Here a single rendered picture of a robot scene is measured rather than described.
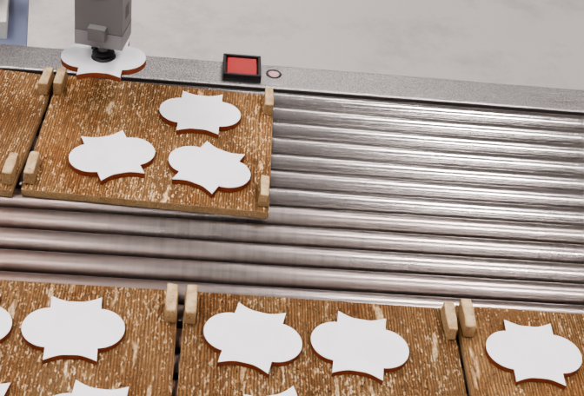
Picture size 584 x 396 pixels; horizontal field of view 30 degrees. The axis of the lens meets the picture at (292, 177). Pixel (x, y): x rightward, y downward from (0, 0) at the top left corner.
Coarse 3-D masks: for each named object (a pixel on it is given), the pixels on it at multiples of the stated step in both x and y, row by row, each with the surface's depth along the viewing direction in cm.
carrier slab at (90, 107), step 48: (96, 96) 202; (144, 96) 204; (240, 96) 208; (48, 144) 189; (192, 144) 194; (240, 144) 196; (48, 192) 180; (96, 192) 181; (144, 192) 182; (192, 192) 184; (240, 192) 185
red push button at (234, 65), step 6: (228, 60) 219; (234, 60) 219; (240, 60) 219; (246, 60) 220; (252, 60) 220; (228, 66) 217; (234, 66) 217; (240, 66) 218; (246, 66) 218; (252, 66) 218; (234, 72) 216; (240, 72) 216; (246, 72) 216; (252, 72) 216
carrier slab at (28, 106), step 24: (0, 72) 205; (24, 72) 206; (0, 96) 199; (24, 96) 200; (48, 96) 201; (0, 120) 193; (24, 120) 194; (0, 144) 188; (24, 144) 189; (0, 168) 183; (0, 192) 179
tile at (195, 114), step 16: (192, 96) 204; (208, 96) 204; (160, 112) 199; (176, 112) 199; (192, 112) 200; (208, 112) 200; (224, 112) 201; (176, 128) 196; (192, 128) 196; (208, 128) 197; (224, 128) 198
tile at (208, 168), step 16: (208, 144) 193; (176, 160) 188; (192, 160) 189; (208, 160) 189; (224, 160) 190; (240, 160) 190; (176, 176) 185; (192, 176) 185; (208, 176) 186; (224, 176) 186; (240, 176) 187; (208, 192) 183
